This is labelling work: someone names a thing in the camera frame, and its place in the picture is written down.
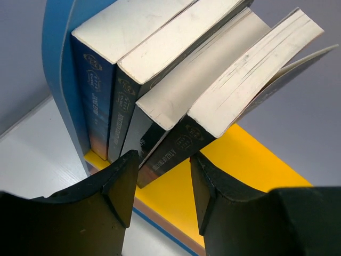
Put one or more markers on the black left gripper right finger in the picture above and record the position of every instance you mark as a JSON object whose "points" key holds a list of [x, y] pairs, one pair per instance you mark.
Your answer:
{"points": [[236, 219]]}

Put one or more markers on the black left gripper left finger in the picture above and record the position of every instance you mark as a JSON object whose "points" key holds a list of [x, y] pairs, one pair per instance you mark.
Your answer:
{"points": [[87, 218]]}

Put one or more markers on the Little Women book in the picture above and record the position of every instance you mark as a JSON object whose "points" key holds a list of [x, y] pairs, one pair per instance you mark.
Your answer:
{"points": [[160, 109]]}

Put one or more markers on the Jane Eyre book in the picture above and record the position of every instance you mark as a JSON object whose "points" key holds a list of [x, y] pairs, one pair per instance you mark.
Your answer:
{"points": [[99, 43]]}

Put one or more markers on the A Tale of Two Cities book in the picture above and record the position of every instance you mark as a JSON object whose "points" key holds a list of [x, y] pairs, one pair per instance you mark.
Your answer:
{"points": [[267, 65]]}

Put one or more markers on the Nineteen Eighty-Four book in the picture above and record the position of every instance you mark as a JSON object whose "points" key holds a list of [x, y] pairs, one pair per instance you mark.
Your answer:
{"points": [[140, 70]]}

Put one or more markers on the blue and yellow bookshelf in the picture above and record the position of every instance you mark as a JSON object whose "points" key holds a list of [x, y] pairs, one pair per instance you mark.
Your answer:
{"points": [[167, 203]]}

